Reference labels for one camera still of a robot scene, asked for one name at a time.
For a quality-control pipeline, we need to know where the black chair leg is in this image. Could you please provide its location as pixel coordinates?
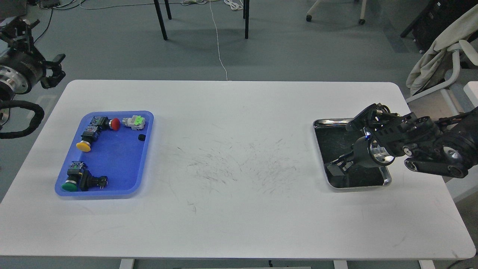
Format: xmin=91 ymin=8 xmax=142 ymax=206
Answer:
xmin=153 ymin=0 xmax=172 ymax=41
xmin=242 ymin=0 xmax=250 ymax=40

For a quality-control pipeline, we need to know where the steel tray with black mat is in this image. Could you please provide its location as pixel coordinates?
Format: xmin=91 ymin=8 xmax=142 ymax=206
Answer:
xmin=313 ymin=118 xmax=392 ymax=190

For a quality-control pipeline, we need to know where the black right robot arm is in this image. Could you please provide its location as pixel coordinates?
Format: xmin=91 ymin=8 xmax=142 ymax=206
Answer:
xmin=325 ymin=103 xmax=478 ymax=179

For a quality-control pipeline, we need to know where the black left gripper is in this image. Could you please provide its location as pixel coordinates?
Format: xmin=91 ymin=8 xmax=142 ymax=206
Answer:
xmin=0 ymin=16 xmax=66 ymax=94

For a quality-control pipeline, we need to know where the black chair leg left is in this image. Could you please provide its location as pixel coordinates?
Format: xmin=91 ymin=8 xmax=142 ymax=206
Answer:
xmin=153 ymin=0 xmax=172 ymax=41

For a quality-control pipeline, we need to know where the red mushroom push button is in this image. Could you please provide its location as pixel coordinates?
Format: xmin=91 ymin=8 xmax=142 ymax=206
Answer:
xmin=89 ymin=116 xmax=121 ymax=132

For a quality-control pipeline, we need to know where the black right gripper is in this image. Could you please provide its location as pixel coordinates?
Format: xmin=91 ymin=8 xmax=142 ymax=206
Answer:
xmin=326 ymin=136 xmax=395 ymax=176

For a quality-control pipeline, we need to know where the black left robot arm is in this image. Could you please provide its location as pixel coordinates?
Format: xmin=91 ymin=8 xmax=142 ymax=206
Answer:
xmin=0 ymin=16 xmax=66 ymax=139

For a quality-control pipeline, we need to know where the yellow push button switch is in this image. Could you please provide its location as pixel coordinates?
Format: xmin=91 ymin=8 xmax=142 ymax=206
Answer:
xmin=76 ymin=125 xmax=100 ymax=152

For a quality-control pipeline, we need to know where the green push button switch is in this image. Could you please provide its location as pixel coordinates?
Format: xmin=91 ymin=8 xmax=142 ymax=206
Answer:
xmin=61 ymin=161 xmax=87 ymax=191

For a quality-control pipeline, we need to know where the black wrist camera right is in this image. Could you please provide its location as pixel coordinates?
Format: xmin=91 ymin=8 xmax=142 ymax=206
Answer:
xmin=345 ymin=103 xmax=390 ymax=132

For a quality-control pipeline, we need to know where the white floor cable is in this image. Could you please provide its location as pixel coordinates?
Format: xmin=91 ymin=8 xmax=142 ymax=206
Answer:
xmin=181 ymin=0 xmax=244 ymax=81

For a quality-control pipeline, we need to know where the black floor cable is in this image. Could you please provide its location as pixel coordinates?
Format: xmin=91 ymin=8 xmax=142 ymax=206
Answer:
xmin=34 ymin=0 xmax=81 ymax=43

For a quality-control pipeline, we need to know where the beige cloth on chair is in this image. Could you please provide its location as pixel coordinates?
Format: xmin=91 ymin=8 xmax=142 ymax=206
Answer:
xmin=405 ymin=5 xmax=478 ymax=95

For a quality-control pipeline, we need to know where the blue plastic tray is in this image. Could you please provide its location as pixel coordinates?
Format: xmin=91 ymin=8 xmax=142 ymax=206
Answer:
xmin=55 ymin=111 xmax=154 ymax=199

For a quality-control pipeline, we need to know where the black switch contact block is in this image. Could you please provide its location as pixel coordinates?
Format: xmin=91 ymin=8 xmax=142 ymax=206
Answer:
xmin=79 ymin=170 xmax=108 ymax=191

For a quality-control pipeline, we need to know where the black chair leg right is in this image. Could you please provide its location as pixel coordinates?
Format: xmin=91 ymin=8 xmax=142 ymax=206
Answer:
xmin=242 ymin=0 xmax=250 ymax=40

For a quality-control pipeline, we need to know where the grey switch with green label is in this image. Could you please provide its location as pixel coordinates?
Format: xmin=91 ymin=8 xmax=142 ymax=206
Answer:
xmin=121 ymin=115 xmax=146 ymax=130

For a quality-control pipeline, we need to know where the white chair frame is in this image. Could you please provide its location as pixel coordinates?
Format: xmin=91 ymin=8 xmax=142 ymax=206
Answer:
xmin=405 ymin=39 xmax=478 ymax=105

